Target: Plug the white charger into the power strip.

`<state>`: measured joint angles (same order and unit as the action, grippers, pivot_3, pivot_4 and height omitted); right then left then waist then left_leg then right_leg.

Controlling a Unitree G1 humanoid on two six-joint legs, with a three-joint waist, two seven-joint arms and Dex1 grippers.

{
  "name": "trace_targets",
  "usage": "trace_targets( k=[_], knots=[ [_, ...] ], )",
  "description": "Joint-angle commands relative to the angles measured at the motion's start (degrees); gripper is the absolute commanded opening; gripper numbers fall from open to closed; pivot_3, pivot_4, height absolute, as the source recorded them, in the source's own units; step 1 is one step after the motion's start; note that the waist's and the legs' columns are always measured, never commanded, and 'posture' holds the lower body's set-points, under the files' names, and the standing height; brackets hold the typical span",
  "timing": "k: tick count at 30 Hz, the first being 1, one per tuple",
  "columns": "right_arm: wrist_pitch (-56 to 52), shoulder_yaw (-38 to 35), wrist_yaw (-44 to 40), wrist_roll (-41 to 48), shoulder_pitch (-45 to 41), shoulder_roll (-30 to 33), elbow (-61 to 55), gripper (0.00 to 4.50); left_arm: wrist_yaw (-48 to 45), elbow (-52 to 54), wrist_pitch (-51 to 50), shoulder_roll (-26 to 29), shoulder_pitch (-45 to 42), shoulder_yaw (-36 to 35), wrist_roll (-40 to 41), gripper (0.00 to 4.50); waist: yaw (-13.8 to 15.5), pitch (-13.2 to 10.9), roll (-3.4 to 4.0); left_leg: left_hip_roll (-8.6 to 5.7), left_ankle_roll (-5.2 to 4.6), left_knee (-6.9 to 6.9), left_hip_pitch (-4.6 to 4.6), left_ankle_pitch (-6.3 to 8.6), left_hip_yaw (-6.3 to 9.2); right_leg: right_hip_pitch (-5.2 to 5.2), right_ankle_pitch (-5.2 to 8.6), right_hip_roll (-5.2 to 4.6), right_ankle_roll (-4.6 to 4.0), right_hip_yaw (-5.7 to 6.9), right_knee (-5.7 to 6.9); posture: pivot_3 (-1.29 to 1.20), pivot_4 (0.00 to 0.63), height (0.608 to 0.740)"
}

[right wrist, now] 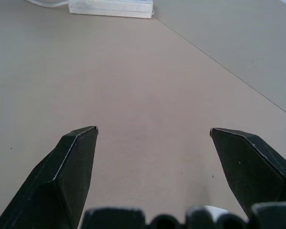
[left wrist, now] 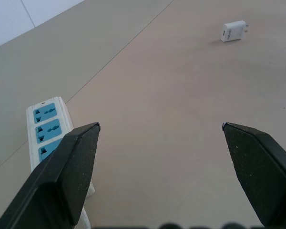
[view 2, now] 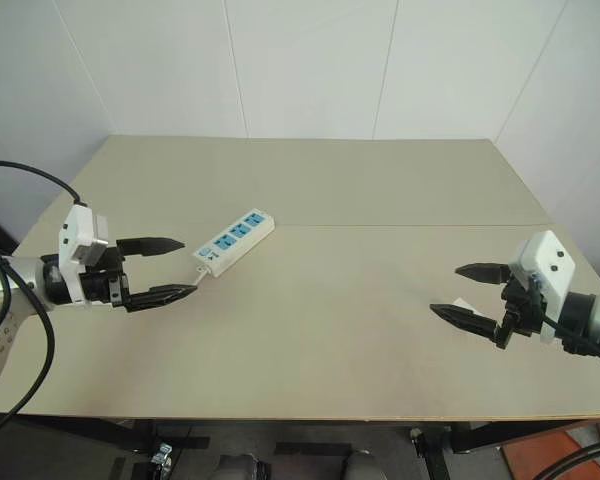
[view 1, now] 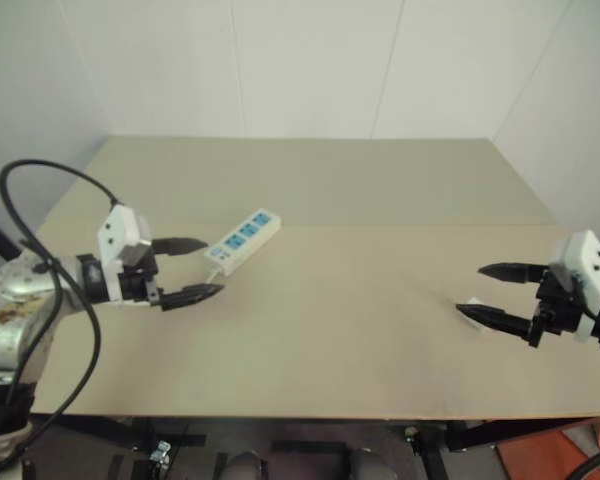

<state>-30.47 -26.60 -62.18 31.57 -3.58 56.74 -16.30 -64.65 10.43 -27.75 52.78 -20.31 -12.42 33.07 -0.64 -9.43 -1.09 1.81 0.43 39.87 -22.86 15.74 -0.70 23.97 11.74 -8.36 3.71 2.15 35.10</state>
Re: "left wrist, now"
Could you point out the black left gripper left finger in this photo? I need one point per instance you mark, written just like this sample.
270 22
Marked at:
59 181

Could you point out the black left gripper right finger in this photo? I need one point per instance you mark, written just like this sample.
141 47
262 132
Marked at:
259 171

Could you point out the white power strip blue sockets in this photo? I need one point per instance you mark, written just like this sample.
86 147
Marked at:
46 124

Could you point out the white USB charger plug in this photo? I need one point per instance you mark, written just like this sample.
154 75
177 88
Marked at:
233 31

